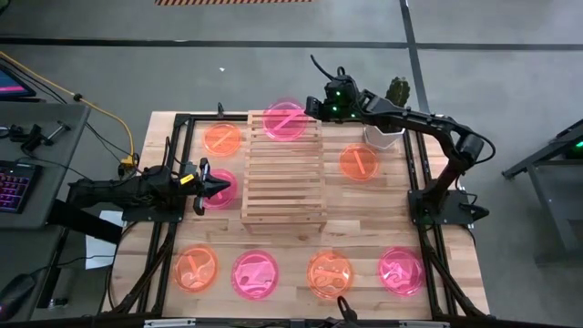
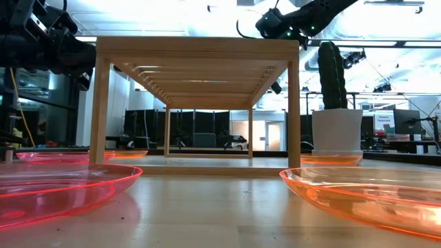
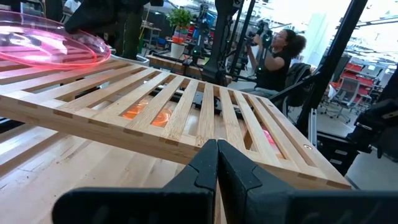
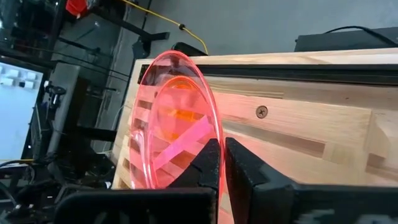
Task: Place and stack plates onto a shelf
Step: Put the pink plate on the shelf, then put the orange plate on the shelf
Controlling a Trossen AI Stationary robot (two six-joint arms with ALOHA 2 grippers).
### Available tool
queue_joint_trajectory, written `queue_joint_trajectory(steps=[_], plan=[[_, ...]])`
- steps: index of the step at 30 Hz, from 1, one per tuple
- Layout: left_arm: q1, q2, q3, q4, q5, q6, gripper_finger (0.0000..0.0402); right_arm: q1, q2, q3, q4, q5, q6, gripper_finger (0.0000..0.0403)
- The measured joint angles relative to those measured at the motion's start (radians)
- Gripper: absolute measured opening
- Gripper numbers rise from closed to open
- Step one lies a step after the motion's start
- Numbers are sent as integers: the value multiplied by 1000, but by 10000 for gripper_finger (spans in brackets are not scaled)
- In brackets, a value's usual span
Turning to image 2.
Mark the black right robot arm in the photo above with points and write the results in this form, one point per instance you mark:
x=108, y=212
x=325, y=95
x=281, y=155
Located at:
x=324, y=13

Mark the white printed sign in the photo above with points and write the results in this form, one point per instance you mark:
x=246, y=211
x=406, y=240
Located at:
x=383, y=120

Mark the orange translucent plastic plate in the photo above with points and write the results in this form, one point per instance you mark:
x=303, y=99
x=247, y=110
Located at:
x=372, y=199
x=330, y=159
x=129, y=154

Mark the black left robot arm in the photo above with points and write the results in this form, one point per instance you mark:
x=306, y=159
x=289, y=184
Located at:
x=20, y=48

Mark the white plant pot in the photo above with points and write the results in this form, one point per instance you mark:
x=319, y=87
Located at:
x=337, y=131

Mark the black ceiling camera cluster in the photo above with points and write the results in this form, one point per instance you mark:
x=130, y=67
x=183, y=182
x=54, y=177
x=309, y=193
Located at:
x=353, y=58

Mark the black computer monitor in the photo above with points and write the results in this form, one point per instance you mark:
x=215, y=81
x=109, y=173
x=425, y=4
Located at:
x=407, y=121

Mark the black partition panels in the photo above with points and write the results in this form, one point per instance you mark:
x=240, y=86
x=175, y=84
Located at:
x=203, y=122

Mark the pink translucent plastic plate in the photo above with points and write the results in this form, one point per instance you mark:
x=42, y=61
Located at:
x=51, y=157
x=51, y=193

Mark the tall green cactus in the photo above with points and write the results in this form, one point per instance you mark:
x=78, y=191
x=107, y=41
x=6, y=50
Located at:
x=331, y=75

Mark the light wooden slatted shelf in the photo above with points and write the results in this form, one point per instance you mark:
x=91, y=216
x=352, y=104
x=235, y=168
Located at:
x=196, y=44

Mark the yellow-green bottle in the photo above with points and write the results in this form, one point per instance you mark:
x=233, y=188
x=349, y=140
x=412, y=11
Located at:
x=17, y=137

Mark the white wheeled robot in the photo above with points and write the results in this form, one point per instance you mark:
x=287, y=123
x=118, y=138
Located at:
x=237, y=142

